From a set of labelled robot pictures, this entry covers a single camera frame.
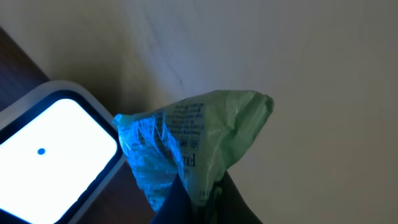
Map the white barcode scanner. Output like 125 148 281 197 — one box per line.
1 80 124 223

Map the mint wet wipes pack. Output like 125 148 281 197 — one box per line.
113 90 274 212

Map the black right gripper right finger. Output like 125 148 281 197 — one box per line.
211 172 262 224

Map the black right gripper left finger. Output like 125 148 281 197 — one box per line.
150 175 193 224

